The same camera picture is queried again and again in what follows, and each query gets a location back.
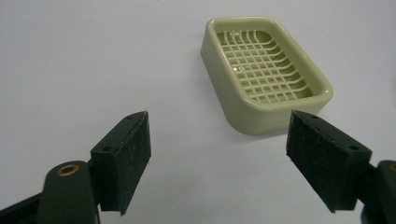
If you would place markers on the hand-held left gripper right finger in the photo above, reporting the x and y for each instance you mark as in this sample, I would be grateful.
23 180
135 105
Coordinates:
323 158

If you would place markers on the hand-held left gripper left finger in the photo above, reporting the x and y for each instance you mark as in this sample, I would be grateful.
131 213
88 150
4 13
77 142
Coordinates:
124 161

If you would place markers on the pale green soap dish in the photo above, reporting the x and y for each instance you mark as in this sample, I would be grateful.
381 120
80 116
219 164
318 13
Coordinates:
264 74

